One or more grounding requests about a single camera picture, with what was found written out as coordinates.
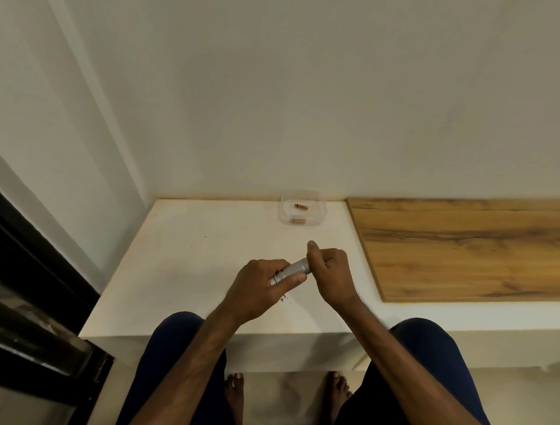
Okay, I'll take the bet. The person's left hand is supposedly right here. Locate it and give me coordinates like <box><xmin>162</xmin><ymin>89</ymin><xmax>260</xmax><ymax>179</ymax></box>
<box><xmin>218</xmin><ymin>259</ymin><xmax>309</xmax><ymax>325</ymax></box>

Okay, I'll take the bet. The person's right hand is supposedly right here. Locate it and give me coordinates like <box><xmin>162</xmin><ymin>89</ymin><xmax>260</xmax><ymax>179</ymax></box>
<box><xmin>306</xmin><ymin>240</ymin><xmax>362</xmax><ymax>312</ymax></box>

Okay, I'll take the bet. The silver metal flashlight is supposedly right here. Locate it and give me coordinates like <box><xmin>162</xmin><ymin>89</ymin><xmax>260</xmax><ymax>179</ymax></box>
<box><xmin>270</xmin><ymin>258</ymin><xmax>312</xmax><ymax>286</ymax></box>

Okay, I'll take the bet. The person's left forearm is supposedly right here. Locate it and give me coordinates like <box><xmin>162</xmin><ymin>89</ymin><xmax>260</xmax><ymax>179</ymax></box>
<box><xmin>130</xmin><ymin>301</ymin><xmax>244</xmax><ymax>425</ymax></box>

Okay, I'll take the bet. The person's right forearm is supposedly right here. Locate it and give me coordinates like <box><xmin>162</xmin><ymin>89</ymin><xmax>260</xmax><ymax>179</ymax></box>
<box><xmin>339</xmin><ymin>295</ymin><xmax>481</xmax><ymax>425</ymax></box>

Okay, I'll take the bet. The clear plastic container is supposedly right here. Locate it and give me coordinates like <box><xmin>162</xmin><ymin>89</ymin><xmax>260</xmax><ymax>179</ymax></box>
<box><xmin>278</xmin><ymin>189</ymin><xmax>329</xmax><ymax>228</ymax></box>

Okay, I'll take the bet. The person's right foot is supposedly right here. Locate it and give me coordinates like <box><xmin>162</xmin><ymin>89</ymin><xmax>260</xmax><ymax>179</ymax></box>
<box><xmin>321</xmin><ymin>371</ymin><xmax>353</xmax><ymax>425</ymax></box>

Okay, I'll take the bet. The person's foot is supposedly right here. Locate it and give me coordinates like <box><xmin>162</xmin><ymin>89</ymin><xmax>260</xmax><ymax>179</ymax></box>
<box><xmin>321</xmin><ymin>371</ymin><xmax>353</xmax><ymax>425</ymax></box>
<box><xmin>225</xmin><ymin>373</ymin><xmax>246</xmax><ymax>425</ymax></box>

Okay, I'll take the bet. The person's left foot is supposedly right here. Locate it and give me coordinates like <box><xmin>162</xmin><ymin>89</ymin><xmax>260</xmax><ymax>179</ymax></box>
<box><xmin>225</xmin><ymin>373</ymin><xmax>246</xmax><ymax>425</ymax></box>

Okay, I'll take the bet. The person's left leg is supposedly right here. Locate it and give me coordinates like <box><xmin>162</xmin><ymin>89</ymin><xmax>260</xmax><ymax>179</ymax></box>
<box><xmin>116</xmin><ymin>311</ymin><xmax>228</xmax><ymax>425</ymax></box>

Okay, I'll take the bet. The person's leg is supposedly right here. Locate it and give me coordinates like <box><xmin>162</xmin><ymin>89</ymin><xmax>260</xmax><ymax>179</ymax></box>
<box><xmin>116</xmin><ymin>311</ymin><xmax>228</xmax><ymax>425</ymax></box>
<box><xmin>339</xmin><ymin>318</ymin><xmax>491</xmax><ymax>425</ymax></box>

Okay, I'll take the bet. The wooden board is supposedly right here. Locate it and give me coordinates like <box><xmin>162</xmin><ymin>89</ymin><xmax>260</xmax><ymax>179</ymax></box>
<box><xmin>346</xmin><ymin>198</ymin><xmax>560</xmax><ymax>303</ymax></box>

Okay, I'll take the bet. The person's right leg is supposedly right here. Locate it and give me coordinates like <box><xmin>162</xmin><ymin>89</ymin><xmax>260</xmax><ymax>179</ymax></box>
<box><xmin>339</xmin><ymin>318</ymin><xmax>491</xmax><ymax>425</ymax></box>

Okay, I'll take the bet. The black door frame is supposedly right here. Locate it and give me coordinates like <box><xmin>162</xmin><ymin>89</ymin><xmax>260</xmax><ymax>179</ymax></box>
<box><xmin>0</xmin><ymin>192</ymin><xmax>115</xmax><ymax>408</ymax></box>

